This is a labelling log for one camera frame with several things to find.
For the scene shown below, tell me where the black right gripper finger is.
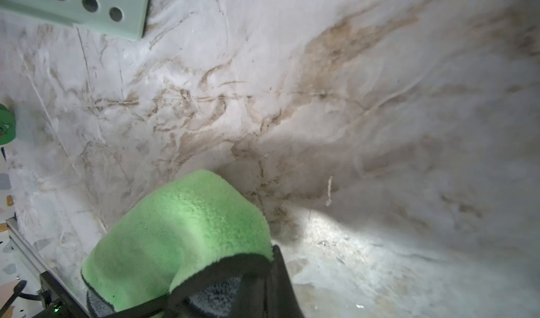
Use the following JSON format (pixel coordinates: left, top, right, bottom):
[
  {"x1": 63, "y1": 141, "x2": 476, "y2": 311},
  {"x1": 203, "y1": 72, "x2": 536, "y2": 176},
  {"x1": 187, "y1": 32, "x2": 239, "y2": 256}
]
[{"x1": 236, "y1": 245, "x2": 304, "y2": 318}]

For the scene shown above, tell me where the green and grey dishcloth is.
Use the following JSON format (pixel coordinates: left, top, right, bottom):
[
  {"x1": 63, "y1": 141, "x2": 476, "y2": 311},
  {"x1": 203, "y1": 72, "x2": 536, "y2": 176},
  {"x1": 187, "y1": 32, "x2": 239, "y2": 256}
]
[{"x1": 81, "y1": 170, "x2": 273, "y2": 311}]

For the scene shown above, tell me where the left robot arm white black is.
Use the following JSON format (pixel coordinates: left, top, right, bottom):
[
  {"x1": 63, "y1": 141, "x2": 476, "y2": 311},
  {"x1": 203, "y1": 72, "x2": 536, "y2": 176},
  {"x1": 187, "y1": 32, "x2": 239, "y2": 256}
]
[{"x1": 1, "y1": 271, "x2": 91, "y2": 318}]

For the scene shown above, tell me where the small green toy block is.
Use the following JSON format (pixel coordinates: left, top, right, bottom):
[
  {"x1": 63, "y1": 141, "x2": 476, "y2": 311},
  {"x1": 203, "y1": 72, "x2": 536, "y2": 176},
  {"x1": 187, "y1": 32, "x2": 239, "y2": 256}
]
[{"x1": 0, "y1": 104, "x2": 16, "y2": 146}]

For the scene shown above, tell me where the mint green plastic basket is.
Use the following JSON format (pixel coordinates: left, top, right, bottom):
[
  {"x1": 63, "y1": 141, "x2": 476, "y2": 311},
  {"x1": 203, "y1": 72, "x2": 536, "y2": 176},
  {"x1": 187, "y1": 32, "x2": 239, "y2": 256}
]
[{"x1": 1, "y1": 0, "x2": 149, "y2": 41}]

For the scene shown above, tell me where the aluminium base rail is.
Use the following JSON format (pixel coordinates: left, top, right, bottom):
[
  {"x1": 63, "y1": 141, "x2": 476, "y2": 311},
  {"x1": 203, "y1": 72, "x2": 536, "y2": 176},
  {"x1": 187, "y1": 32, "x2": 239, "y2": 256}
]
[{"x1": 6, "y1": 216, "x2": 49, "y2": 287}]

